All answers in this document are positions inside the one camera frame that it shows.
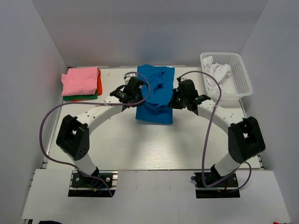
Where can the blue t-shirt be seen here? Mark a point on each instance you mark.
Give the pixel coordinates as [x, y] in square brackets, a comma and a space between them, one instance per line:
[155, 109]

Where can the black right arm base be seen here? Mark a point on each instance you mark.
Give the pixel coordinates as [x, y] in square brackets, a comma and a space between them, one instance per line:
[210, 187]

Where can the pink folded t-shirt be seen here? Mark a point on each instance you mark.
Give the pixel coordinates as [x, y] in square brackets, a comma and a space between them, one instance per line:
[80, 81]

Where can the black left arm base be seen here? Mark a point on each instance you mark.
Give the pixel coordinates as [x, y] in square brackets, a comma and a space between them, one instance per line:
[81, 186]

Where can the white t-shirt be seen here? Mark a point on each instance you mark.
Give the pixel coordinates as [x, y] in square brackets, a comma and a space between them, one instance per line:
[217, 71]

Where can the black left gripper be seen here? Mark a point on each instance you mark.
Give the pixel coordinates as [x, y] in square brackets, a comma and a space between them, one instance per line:
[138, 97]

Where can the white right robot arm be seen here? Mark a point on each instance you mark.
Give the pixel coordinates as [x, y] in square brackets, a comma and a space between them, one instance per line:
[245, 138]

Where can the orange folded t-shirt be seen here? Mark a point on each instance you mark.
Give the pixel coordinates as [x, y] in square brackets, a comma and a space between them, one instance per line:
[99, 84]

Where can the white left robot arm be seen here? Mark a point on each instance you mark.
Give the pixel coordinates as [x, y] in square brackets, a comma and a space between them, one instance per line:
[74, 133]

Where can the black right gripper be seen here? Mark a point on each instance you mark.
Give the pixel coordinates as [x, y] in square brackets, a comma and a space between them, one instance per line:
[177, 100]

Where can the white plastic laundry basket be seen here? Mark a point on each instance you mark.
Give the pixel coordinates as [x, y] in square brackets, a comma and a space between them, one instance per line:
[237, 85]

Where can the green folded t-shirt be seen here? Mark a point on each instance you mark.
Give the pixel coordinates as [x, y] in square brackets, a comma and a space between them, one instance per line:
[75, 98]

